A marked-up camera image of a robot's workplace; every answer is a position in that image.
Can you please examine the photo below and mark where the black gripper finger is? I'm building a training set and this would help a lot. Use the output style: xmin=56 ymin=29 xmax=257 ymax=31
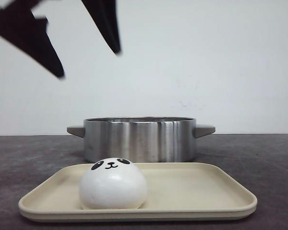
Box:
xmin=82 ymin=0 xmax=121 ymax=55
xmin=0 ymin=0 xmax=64 ymax=78

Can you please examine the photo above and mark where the panda bun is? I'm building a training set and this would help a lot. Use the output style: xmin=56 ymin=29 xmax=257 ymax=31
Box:
xmin=79 ymin=157 xmax=148 ymax=209

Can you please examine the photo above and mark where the stainless steel steamer pot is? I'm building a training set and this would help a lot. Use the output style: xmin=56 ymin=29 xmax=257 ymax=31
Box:
xmin=67 ymin=116 xmax=216 ymax=162

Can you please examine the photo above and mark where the cream rectangular tray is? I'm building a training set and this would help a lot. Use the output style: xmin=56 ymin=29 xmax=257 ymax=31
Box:
xmin=18 ymin=162 xmax=257 ymax=222

